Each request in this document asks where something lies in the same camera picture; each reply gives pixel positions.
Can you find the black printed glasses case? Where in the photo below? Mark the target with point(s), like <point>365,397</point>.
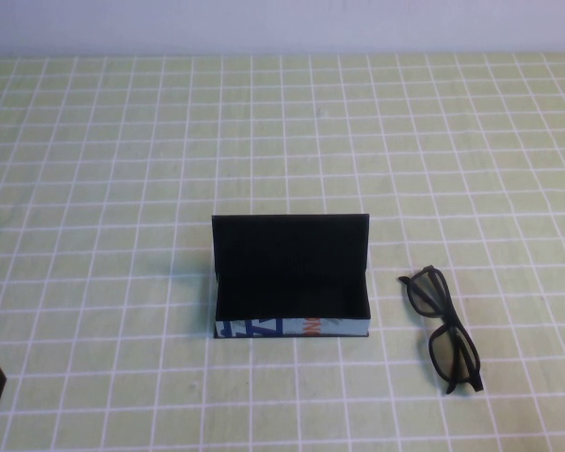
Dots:
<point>282,282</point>

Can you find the black framed glasses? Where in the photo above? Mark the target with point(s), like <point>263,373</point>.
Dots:
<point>445,322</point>

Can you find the green white-grid tablecloth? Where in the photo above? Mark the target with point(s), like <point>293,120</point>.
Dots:
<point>122,165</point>

